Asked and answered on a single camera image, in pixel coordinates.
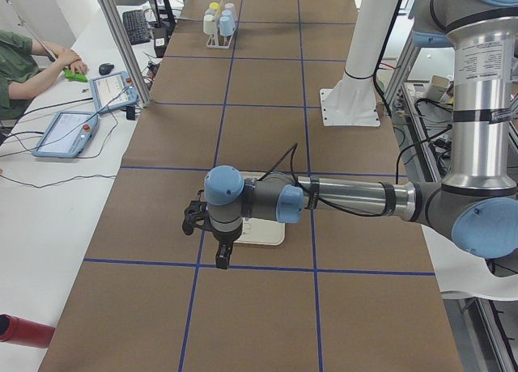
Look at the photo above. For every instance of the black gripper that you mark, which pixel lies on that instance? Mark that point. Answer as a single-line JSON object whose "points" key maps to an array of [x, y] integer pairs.
{"points": [[225, 237]]}

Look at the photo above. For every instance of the pale green plastic cup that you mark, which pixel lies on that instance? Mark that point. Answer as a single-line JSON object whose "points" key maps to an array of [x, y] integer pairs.
{"points": [[209, 25]]}

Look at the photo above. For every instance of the blue cup front row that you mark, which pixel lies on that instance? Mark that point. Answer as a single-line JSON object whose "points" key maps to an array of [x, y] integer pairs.
{"points": [[229, 14]]}

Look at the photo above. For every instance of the pink plastic cup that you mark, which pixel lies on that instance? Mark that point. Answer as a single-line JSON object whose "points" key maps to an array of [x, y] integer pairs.
{"points": [[230, 6]]}

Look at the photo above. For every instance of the cream plastic tray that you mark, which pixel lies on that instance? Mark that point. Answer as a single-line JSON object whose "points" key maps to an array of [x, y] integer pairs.
{"points": [[258, 207]]}

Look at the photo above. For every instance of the black usb hub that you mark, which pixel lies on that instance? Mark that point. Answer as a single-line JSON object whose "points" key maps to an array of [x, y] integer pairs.
{"points": [[130, 113]]}

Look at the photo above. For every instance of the teach pendant far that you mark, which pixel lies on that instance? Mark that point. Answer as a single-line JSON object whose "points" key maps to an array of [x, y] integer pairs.
{"points": [[112, 91]]}

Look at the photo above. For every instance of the teach pendant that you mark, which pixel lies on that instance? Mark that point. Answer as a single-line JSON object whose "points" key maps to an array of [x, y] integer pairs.
{"points": [[67, 135], [112, 91]]}

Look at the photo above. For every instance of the teach pendant near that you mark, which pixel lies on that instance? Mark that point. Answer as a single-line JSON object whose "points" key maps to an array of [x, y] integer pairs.
{"points": [[67, 135]]}

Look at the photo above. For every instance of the black computer mouse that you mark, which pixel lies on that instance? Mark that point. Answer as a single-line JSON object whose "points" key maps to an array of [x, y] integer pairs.
{"points": [[105, 68]]}

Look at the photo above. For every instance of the red water bottle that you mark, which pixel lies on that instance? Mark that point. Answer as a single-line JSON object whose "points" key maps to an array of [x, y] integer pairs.
{"points": [[17, 331]]}

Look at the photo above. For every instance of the black label box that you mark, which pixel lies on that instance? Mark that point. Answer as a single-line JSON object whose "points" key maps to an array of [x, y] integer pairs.
{"points": [[160, 38]]}

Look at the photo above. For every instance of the white chair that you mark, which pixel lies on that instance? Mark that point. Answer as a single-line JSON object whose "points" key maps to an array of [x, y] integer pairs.
{"points": [[461, 275]]}

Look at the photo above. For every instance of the black keyboard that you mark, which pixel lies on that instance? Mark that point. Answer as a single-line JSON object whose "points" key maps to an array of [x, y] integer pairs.
{"points": [[135, 25]]}

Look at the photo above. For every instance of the telescopic metal pointer rod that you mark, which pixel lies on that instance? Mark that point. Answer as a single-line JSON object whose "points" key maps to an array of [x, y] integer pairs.
{"points": [[23, 23]]}

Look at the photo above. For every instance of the person in green shirt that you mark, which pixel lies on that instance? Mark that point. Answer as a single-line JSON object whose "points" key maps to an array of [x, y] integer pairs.
{"points": [[29, 68]]}

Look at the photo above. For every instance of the white wire cup rack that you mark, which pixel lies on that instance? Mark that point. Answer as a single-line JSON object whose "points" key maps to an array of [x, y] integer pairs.
{"points": [[217, 41]]}

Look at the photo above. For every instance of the aluminium frame post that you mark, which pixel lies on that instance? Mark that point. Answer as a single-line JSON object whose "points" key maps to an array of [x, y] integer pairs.
{"points": [[122, 42]]}

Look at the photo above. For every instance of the green handled tool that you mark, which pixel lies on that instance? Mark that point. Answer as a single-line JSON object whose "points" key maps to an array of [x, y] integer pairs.
{"points": [[74, 76]]}

